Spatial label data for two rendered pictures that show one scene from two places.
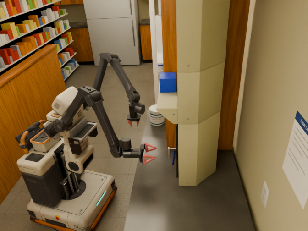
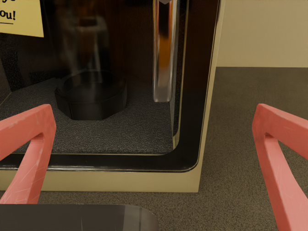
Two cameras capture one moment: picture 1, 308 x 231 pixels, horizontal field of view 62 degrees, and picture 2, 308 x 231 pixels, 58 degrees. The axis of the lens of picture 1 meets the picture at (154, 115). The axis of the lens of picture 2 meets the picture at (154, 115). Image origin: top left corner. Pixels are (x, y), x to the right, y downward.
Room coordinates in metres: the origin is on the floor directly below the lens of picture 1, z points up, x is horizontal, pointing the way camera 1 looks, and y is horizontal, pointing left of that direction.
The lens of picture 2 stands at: (1.27, 0.11, 1.23)
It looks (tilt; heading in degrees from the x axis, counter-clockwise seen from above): 35 degrees down; 264
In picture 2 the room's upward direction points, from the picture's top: straight up
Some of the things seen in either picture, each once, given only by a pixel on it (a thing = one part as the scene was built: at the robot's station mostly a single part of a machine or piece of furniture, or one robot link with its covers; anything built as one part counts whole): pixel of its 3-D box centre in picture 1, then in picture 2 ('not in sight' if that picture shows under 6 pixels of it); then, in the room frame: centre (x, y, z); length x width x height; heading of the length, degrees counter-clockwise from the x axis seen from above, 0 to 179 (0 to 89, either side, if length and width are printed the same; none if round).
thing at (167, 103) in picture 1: (167, 102); not in sight; (1.35, -0.09, 1.46); 0.32 x 0.11 x 0.10; 173
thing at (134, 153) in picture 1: (137, 153); not in sight; (1.28, 0.12, 1.16); 0.10 x 0.07 x 0.07; 174
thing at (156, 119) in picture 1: (156, 115); not in sight; (1.97, -0.03, 1.01); 0.13 x 0.13 x 0.15
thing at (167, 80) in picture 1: (167, 82); not in sight; (1.44, -0.10, 1.55); 0.10 x 0.10 x 0.09; 83
